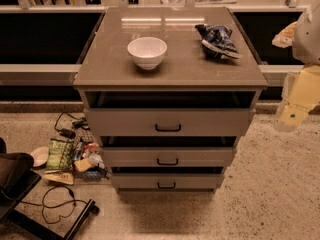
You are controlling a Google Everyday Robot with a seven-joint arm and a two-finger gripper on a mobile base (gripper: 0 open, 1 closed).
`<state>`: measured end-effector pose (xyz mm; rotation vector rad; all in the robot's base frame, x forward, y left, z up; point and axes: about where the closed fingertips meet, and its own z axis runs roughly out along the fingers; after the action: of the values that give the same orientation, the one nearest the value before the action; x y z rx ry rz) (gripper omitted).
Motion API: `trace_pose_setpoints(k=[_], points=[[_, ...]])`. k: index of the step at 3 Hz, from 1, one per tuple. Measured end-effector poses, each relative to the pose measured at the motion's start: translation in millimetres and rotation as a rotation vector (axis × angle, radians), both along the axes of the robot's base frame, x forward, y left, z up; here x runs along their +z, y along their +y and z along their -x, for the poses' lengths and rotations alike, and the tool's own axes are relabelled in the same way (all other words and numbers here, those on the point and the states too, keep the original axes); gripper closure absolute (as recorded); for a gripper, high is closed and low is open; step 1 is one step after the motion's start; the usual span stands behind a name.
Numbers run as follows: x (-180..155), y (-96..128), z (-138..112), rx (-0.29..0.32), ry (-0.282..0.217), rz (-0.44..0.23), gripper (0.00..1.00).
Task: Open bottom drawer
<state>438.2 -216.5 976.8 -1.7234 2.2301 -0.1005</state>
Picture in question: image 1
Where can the grey three-drawer cabinet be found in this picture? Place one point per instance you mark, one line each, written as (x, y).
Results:
(108, 67)

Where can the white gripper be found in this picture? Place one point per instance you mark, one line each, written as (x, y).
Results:
(307, 40)

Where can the green chip bag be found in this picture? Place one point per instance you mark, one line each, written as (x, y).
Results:
(59, 156)

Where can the wire basket with snacks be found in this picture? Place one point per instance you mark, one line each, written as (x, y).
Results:
(86, 147)

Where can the black chair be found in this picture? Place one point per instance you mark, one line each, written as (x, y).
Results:
(16, 178)

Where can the white plate on floor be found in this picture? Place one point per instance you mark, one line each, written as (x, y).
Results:
(40, 155)

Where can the blue chip bag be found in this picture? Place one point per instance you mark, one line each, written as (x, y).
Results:
(216, 41)

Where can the white ceramic bowl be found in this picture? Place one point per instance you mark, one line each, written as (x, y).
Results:
(147, 52)

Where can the grey drawer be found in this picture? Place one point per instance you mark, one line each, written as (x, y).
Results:
(171, 113)
(167, 178)
(168, 151)

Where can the grey bottom drawer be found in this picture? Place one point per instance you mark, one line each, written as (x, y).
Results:
(167, 178)

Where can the grey middle drawer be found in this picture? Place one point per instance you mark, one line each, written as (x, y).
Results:
(168, 151)

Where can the yellow sponge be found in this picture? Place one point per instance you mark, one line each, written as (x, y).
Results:
(83, 165)

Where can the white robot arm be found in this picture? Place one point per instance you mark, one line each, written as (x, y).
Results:
(303, 36)

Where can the grey top drawer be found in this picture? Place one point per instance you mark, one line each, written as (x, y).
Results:
(171, 113)

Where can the tan snack bag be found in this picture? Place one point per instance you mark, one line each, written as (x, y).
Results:
(60, 177)

